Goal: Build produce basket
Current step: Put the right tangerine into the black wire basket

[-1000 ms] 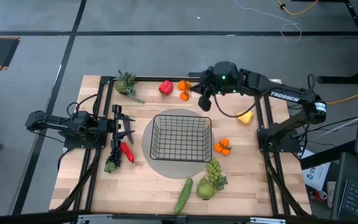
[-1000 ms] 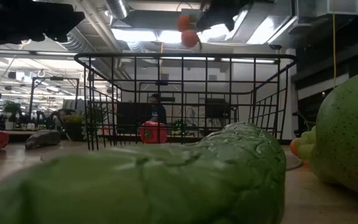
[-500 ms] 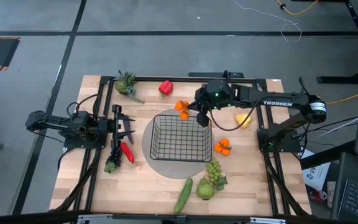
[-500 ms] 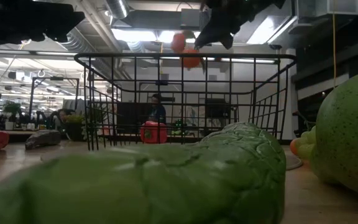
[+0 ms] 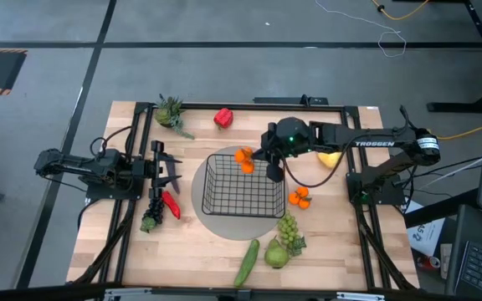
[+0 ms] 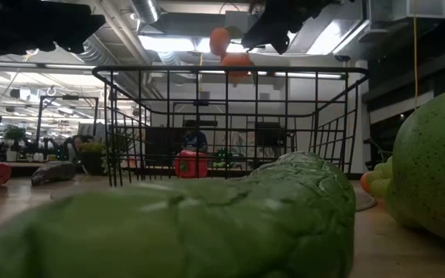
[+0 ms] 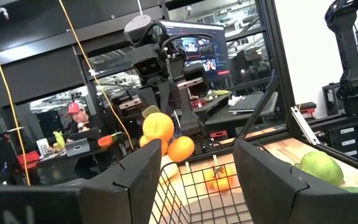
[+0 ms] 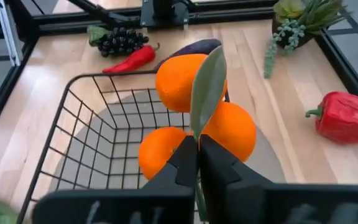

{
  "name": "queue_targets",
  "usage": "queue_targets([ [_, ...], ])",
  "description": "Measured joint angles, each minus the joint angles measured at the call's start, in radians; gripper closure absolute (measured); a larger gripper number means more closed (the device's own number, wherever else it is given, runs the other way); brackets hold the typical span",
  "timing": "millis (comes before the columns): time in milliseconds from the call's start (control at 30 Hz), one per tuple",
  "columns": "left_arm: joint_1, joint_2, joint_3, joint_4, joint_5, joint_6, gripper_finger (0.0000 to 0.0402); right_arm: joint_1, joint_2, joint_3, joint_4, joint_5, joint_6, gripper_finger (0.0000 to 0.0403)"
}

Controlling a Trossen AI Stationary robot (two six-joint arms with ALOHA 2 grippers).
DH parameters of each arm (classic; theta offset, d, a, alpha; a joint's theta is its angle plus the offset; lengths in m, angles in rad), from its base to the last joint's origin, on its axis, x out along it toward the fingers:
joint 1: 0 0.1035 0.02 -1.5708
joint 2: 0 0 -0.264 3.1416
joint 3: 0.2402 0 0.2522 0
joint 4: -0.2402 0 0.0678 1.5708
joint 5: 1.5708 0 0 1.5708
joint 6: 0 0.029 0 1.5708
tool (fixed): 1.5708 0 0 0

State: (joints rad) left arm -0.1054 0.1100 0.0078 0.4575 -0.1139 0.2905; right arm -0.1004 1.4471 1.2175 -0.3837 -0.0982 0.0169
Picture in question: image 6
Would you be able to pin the person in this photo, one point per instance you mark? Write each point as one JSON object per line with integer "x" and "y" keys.
{"x": 77, "y": 143}
{"x": 193, "y": 139}

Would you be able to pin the bright ceiling light panel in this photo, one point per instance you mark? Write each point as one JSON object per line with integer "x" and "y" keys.
{"x": 168, "y": 43}

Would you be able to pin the dark purple eggplant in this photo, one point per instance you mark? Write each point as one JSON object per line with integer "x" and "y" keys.
{"x": 52, "y": 171}

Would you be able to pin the small orange tangerine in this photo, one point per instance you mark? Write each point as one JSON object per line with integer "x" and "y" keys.
{"x": 365, "y": 182}

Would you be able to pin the silver round air duct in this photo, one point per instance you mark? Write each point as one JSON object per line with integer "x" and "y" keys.
{"x": 145, "y": 9}

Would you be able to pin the succulent plant in dark pot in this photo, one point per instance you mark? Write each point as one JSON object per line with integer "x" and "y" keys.
{"x": 91, "y": 156}

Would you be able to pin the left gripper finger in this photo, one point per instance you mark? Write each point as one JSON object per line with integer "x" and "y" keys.
{"x": 75, "y": 29}

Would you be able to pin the green speckled melon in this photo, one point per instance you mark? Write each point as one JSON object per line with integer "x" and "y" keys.
{"x": 435, "y": 162}

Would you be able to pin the green grape bunch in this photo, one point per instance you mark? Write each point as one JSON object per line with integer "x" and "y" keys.
{"x": 381, "y": 181}

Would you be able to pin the red bell pepper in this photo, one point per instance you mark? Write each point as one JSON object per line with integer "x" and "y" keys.
{"x": 195, "y": 166}

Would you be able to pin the green lettuce head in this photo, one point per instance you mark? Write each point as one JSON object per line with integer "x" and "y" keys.
{"x": 207, "y": 224}

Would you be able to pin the round grey mat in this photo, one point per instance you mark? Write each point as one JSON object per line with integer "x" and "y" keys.
{"x": 365, "y": 201}

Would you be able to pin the black metal stand frame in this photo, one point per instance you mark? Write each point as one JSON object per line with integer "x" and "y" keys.
{"x": 68, "y": 98}

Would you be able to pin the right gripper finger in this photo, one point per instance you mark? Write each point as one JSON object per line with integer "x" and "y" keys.
{"x": 261, "y": 32}
{"x": 283, "y": 38}

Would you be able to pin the leafy plant in white pot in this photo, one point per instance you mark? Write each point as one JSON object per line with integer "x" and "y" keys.
{"x": 14, "y": 135}

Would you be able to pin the orange carrot bunch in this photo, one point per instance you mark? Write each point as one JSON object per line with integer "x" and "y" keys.
{"x": 219, "y": 40}

